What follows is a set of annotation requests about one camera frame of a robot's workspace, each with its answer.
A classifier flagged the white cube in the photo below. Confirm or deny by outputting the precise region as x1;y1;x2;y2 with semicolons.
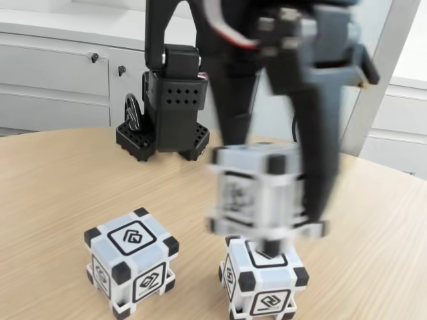
83;207;181;320
203;142;331;249
218;235;310;320

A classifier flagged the white low cabinet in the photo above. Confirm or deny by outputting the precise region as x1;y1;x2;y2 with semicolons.
362;75;427;177

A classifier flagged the black table clamp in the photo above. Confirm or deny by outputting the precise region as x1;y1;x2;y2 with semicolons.
123;93;143;134

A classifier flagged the white cube, layered diamond symbol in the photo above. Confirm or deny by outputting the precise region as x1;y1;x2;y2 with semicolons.
83;207;181;320

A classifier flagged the dark camera cable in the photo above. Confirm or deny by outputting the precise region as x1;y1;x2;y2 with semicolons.
290;111;300;143

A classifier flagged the red white black servo cable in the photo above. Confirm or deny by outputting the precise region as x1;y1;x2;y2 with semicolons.
201;0;266;53

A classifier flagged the black gripper camera module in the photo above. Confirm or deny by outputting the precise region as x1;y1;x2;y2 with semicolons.
313;6;382;89

